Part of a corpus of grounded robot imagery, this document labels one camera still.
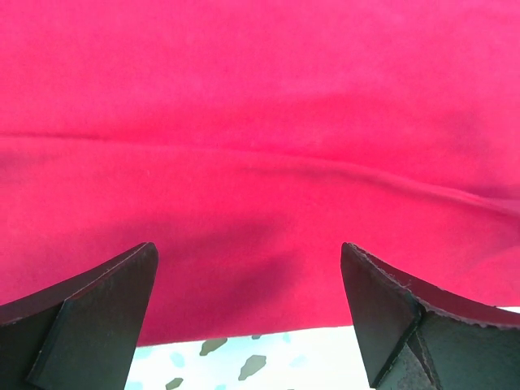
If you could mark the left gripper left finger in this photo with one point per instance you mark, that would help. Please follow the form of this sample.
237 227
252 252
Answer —
82 332

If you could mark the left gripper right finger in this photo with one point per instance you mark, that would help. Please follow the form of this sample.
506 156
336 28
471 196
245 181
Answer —
414 335

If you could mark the red t shirt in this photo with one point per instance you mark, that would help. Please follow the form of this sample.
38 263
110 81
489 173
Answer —
249 140

